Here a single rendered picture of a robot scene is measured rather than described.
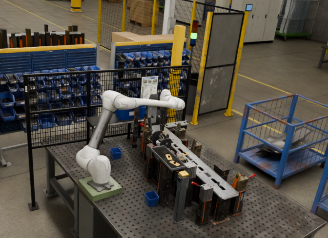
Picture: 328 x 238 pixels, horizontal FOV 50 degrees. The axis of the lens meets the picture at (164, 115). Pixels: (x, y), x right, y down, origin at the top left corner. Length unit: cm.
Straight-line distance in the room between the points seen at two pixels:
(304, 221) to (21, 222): 281
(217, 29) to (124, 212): 394
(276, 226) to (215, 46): 375
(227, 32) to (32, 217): 425
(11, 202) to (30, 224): 46
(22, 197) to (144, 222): 193
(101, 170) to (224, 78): 404
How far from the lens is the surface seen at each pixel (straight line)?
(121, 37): 669
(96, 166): 313
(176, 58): 420
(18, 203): 443
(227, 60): 658
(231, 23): 640
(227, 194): 292
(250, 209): 335
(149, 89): 409
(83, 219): 350
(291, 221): 338
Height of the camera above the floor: 263
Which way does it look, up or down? 23 degrees down
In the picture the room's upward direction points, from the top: 6 degrees clockwise
